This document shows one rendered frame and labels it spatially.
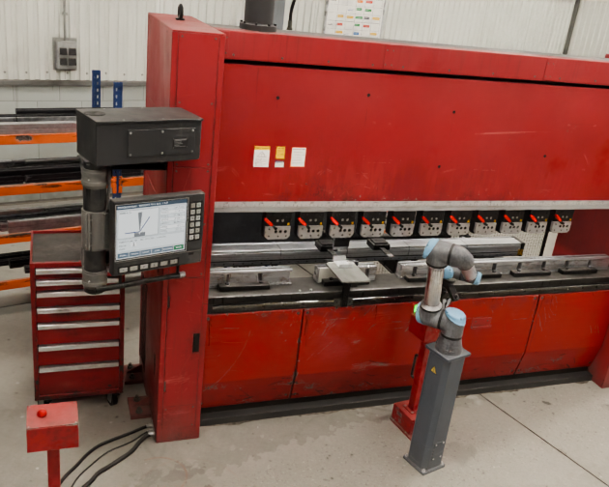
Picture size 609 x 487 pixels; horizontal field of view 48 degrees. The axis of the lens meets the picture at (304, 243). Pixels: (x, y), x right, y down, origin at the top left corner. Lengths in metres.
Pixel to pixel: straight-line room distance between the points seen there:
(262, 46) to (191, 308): 1.42
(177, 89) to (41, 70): 4.28
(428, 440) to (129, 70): 5.23
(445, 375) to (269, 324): 1.04
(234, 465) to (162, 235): 1.48
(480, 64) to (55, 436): 2.93
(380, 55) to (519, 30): 7.72
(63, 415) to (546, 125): 3.21
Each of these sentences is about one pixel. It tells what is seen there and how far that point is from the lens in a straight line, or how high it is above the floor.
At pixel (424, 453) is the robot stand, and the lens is 4.18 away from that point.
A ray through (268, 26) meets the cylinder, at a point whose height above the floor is 2.33.
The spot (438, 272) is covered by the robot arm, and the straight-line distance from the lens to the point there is 3.65.
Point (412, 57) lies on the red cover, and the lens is 3.94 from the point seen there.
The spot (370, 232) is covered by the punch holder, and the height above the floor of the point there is 1.20.
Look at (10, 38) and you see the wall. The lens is 7.44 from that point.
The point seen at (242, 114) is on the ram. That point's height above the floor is 1.88.
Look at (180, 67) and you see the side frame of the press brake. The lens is 3.34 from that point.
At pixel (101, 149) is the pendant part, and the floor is 1.83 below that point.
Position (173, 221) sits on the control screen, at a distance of 3.24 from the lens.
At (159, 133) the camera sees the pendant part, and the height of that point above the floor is 1.88.
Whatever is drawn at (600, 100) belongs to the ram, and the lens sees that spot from 4.78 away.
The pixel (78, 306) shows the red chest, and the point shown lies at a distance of 4.08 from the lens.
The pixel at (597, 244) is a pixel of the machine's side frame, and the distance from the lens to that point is 5.52.
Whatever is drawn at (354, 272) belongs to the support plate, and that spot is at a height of 1.00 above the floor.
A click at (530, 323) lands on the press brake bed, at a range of 4.99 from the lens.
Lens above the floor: 2.62
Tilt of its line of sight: 22 degrees down
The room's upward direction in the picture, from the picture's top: 7 degrees clockwise
